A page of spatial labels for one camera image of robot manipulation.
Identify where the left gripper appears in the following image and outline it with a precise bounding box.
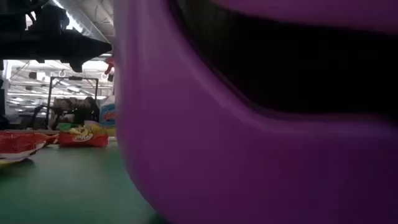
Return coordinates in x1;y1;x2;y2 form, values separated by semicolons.
0;27;113;64

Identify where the yellow sour candy packet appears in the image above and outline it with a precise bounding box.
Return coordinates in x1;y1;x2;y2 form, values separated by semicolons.
68;123;108;137

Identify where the red KitKat wrapper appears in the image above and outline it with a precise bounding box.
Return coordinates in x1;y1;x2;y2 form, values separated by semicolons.
58;130;109;148

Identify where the orange Reese's packet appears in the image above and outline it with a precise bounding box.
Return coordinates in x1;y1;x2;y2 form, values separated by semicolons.
33;133;60;146

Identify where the red candy wrapper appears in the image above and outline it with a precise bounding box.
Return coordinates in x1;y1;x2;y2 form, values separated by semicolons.
0;130;47;164

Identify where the person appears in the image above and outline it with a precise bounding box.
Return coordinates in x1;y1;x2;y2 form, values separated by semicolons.
74;96;101;125

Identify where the spray bottle with red trigger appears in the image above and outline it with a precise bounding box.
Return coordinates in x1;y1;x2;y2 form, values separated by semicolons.
99;57;118;128

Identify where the green object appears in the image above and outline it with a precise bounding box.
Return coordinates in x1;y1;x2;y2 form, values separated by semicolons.
57;122;80;131

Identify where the purple pumpkin bucket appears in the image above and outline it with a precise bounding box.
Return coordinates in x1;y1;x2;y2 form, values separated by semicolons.
113;0;398;224

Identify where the black metal frame stand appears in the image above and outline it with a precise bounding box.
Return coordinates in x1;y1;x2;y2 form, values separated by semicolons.
45;76;100;130

